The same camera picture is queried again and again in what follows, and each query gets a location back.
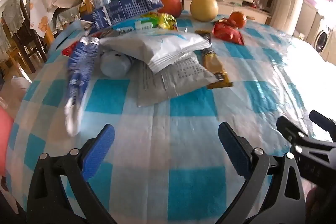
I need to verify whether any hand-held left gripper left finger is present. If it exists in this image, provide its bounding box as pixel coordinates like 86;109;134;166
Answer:
26;123;117;224

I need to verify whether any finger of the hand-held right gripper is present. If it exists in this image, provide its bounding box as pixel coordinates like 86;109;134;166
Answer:
276;116;336;189
309;110;336;136

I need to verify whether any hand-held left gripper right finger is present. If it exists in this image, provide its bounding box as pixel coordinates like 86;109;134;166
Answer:
218;122;307;224

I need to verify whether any brown yellow bar wrapper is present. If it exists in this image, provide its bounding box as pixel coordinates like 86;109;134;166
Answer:
195;30;234;90

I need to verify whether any grey printed foil bag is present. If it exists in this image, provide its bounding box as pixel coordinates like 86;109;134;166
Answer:
137;52;219;108

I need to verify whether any pink plastic bucket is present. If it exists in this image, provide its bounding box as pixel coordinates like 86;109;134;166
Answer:
0;106;14;178

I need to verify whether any red silver wrapper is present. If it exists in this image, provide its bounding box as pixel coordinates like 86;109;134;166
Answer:
62;46;77;57

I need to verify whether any yellow green wrapper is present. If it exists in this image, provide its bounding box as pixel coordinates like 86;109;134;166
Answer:
141;13;178;31

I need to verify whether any blue milk carton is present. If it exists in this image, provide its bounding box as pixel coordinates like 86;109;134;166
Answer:
88;0;164;31

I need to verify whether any white washing machine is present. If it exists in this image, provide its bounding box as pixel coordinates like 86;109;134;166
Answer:
307;13;336;66

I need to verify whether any white yogurt cup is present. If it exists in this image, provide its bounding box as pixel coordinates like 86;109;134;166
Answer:
100;50;132;78

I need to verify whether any blue white crumpled wrapper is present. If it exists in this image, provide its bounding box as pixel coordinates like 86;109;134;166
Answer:
64;35;101;136

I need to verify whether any red snack wrapper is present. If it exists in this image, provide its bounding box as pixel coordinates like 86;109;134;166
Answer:
212;18;245;46

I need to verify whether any white snack bag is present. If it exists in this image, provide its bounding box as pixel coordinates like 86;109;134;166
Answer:
100;30;212;74

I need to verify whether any light blue cloth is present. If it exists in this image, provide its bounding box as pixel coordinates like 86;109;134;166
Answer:
49;20;88;56

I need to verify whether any small orange tangerine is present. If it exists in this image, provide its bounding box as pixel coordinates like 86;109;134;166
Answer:
229;11;248;29

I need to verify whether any white television cabinet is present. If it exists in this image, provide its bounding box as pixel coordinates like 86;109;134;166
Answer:
119;0;272;25

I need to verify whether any dark wooden chair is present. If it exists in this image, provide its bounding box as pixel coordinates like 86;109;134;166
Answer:
0;0;49;75

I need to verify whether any yellow pear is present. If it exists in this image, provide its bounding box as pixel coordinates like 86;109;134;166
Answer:
190;0;219;22

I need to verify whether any white orange print tablecloth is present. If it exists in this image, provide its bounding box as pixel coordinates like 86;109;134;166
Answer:
28;0;57;38

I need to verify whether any red apple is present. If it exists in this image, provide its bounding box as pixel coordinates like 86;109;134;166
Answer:
157;0;183;18

